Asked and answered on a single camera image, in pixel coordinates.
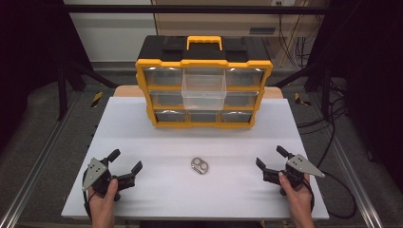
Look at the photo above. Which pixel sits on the aluminium floor rail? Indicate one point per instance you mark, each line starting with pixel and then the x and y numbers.
pixel 358 190
pixel 34 177

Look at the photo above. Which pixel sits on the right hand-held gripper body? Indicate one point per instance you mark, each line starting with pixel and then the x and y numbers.
pixel 301 164

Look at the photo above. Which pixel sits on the black curtain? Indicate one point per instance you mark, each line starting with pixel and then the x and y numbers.
pixel 28 63
pixel 374 79

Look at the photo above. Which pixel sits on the white table mat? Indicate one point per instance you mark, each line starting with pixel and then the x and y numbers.
pixel 196 196

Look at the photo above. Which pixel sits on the person's left hand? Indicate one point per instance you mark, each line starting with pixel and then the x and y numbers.
pixel 103 201

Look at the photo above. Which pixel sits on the clear plastic drawer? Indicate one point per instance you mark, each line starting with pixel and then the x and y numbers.
pixel 203 95

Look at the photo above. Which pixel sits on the wooden cabinet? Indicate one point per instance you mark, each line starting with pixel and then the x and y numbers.
pixel 221 22

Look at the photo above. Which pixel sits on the yellow black tape strip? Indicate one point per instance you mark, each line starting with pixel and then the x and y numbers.
pixel 97 99
pixel 300 100

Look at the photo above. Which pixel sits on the person's right hand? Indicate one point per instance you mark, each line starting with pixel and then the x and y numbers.
pixel 299 199

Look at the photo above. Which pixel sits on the set of closed clear drawers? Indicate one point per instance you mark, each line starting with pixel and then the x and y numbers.
pixel 163 76

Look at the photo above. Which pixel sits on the yellow black drawer organizer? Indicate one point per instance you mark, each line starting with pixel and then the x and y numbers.
pixel 202 49

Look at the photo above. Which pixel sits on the small silver metal clip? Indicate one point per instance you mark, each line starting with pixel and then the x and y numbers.
pixel 199 166

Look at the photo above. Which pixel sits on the black metal stand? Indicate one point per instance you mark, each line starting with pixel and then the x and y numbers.
pixel 324 91
pixel 62 91

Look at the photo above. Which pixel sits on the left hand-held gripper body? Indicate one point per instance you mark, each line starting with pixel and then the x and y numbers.
pixel 95 172

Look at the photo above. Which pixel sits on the black horizontal frame bar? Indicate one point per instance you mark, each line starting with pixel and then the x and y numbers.
pixel 126 9

